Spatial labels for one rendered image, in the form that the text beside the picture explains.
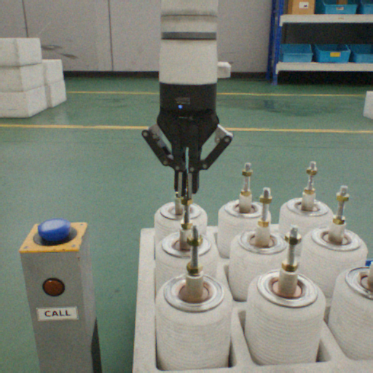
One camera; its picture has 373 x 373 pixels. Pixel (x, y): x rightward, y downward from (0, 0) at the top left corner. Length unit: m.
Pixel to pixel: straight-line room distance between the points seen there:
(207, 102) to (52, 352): 0.38
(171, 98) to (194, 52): 0.06
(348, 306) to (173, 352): 0.22
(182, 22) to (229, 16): 5.13
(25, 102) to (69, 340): 2.54
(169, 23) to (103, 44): 5.31
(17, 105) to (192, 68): 2.59
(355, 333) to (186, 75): 0.38
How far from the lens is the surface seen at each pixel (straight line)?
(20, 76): 2.97
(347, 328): 0.56
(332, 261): 0.62
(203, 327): 0.47
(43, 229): 0.49
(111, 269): 1.00
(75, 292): 0.51
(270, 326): 0.50
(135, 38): 5.69
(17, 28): 6.22
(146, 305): 0.59
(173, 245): 0.58
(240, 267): 0.59
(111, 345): 0.80
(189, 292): 0.48
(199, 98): 0.48
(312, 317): 0.49
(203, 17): 0.48
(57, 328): 0.55
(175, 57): 0.48
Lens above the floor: 0.55
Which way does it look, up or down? 21 degrees down
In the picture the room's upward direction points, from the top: straight up
